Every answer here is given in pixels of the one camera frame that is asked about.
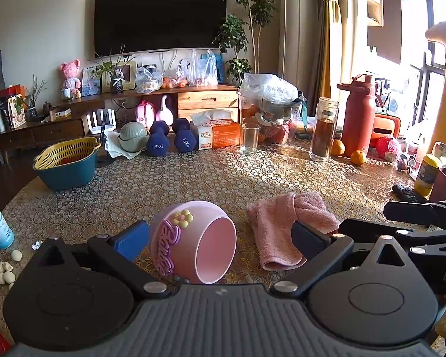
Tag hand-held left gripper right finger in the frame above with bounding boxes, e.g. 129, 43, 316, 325
269, 220, 428, 299

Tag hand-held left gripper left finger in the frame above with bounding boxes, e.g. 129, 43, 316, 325
20, 220, 172, 300

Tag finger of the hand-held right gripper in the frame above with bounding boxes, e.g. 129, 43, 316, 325
384, 201, 446, 228
338, 218, 446, 250

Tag pink towel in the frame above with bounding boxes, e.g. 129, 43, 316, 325
246, 192, 340, 271

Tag pink bowl with flower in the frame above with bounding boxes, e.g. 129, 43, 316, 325
148, 201, 237, 285

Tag black remote control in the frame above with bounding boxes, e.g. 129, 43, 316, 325
392, 184, 428, 204

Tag yellow lidded bottle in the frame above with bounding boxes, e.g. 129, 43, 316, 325
414, 154, 442, 198

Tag mauve cup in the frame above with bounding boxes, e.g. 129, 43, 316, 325
429, 167, 446, 203

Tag metal cup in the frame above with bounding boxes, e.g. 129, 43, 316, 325
431, 142, 446, 169

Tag orange storage box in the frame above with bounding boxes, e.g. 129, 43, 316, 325
372, 115, 402, 145

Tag black stand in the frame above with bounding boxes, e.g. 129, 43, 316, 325
96, 113, 114, 168

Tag teal basin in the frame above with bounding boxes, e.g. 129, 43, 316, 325
33, 152, 99, 191

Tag white cloth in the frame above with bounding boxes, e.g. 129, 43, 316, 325
104, 130, 151, 160

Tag blue dumbbell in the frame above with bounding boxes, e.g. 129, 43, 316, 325
146, 120, 170, 157
172, 118, 197, 153

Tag green round pot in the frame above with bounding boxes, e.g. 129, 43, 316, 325
119, 123, 149, 153

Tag glass bottle of tea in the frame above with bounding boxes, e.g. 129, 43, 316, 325
309, 97, 340, 162

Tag red water bottle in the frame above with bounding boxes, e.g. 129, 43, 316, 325
337, 74, 378, 157

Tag bag of red apples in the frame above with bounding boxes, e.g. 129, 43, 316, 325
240, 104, 302, 145

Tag yellow strainer basket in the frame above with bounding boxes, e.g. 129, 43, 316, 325
33, 137, 102, 171

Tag clear drinking glass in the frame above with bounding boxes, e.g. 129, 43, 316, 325
240, 123, 261, 155

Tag white slatted stand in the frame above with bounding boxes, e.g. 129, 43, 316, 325
86, 109, 117, 135

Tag pink backpack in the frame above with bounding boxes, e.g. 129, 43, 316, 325
136, 100, 156, 127

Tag pink swan toy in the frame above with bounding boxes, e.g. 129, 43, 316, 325
155, 95, 175, 124

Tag metal bowl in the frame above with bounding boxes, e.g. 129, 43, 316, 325
258, 98, 302, 123

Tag orange tissue box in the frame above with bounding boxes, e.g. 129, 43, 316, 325
190, 109, 242, 151

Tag plant in dotted vase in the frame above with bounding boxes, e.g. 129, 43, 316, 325
87, 45, 134, 94

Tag wooden television cabinet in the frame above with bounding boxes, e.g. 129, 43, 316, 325
0, 84, 240, 164

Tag crumpled clear plastic bag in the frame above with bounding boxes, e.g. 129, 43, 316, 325
240, 73, 301, 104

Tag clear bag of snacks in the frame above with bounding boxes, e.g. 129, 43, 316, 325
135, 65, 164, 94

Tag bag of small oranges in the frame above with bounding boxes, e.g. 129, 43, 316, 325
161, 76, 189, 90

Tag vase of dry twigs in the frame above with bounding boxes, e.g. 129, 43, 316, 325
25, 75, 47, 120

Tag printed snack bag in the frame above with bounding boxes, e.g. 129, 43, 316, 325
8, 96, 26, 129

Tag pink bear figure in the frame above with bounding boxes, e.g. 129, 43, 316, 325
59, 59, 83, 99

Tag tall clear plastic bag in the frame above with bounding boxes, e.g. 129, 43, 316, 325
188, 49, 219, 87

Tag yellow curtain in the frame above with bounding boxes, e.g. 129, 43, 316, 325
308, 0, 357, 116

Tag orange gift box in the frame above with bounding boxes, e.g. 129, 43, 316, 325
0, 85, 26, 99

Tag blue box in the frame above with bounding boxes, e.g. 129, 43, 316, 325
201, 53, 224, 84

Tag tall green potted tree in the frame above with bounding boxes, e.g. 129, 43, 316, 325
213, 0, 277, 86

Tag black flat television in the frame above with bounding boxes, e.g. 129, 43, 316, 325
94, 0, 227, 58

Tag small photo frame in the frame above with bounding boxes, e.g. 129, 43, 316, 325
82, 66, 102, 96

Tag large photo frame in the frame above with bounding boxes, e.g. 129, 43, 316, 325
101, 60, 136, 93

